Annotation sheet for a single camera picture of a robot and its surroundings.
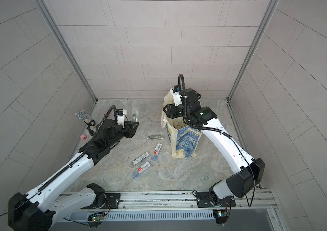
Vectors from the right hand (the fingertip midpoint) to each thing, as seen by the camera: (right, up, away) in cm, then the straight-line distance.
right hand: (167, 107), depth 73 cm
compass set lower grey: (-14, -29, +12) cm, 34 cm away
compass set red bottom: (-18, -37, +6) cm, 42 cm away
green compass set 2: (-8, -19, +21) cm, 29 cm away
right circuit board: (+26, -52, -5) cm, 59 cm away
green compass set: (-17, -4, +1) cm, 17 cm away
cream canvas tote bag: (+9, -18, +6) cm, 21 cm away
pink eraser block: (-55, -18, +18) cm, 61 cm away
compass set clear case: (+6, -12, +27) cm, 30 cm away
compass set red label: (-8, -30, +13) cm, 33 cm away
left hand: (-15, -8, +3) cm, 17 cm away
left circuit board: (-32, -50, -9) cm, 60 cm away
